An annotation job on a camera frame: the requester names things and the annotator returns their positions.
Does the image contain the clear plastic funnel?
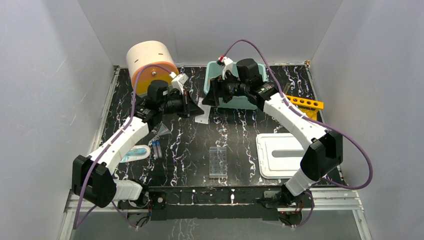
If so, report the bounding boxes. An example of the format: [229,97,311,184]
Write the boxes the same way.
[149,123,171,143]

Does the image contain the blue packaged syringe blister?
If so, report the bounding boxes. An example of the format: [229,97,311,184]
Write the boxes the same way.
[120,145,151,163]

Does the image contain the glass test tube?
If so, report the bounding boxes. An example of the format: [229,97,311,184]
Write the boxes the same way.
[283,82,292,95]

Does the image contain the blue capped vial left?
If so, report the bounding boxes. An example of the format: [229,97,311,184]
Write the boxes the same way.
[152,140,158,160]

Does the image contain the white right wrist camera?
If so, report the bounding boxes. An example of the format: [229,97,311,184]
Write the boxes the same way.
[216,55,234,80]

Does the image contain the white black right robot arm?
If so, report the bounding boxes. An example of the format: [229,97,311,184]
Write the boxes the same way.
[202,57,343,207]

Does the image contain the blue capped vial right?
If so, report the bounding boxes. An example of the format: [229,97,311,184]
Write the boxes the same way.
[156,140,163,158]

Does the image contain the yellow test tube rack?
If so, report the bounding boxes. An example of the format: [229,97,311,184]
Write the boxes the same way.
[286,95,324,121]

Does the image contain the white bin lid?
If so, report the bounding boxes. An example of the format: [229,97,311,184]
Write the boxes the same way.
[256,133,306,180]

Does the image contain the blue capped vial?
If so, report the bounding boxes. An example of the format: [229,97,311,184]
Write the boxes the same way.
[152,140,158,160]
[156,140,163,158]

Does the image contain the cream orange cylindrical centrifuge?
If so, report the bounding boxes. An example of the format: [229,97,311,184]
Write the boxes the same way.
[126,40,179,96]

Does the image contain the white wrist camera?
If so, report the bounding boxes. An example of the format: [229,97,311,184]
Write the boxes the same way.
[216,55,234,80]
[169,72,189,96]

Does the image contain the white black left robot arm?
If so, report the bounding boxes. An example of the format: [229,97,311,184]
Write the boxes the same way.
[71,74,204,208]

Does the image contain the clear well plate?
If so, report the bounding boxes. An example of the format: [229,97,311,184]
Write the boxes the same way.
[209,146,228,179]

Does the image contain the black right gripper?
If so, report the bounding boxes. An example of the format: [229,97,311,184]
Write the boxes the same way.
[201,71,249,108]

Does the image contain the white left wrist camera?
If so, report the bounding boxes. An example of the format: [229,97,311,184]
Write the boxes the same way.
[169,72,189,96]

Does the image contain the teal plastic bin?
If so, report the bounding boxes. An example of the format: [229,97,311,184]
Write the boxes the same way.
[203,61,268,110]

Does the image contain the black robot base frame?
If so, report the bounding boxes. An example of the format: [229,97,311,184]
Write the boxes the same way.
[118,185,312,223]

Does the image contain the small clear plastic bag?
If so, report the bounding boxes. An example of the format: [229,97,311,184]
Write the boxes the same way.
[194,97,211,125]

